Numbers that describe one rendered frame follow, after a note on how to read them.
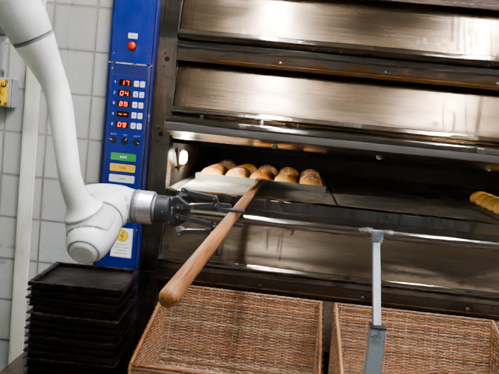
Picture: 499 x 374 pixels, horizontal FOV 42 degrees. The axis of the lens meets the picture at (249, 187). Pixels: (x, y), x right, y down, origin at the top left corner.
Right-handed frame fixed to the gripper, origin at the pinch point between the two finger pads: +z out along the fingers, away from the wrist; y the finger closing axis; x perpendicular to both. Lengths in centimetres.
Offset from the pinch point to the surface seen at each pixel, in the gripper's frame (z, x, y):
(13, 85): -85, -49, -29
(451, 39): 62, -56, -59
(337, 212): 31, -56, 3
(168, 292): 1, 80, -1
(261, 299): 8, -51, 36
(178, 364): -18, -44, 60
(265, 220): 8.3, -17.8, 2.5
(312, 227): 22.3, -17.9, 3.2
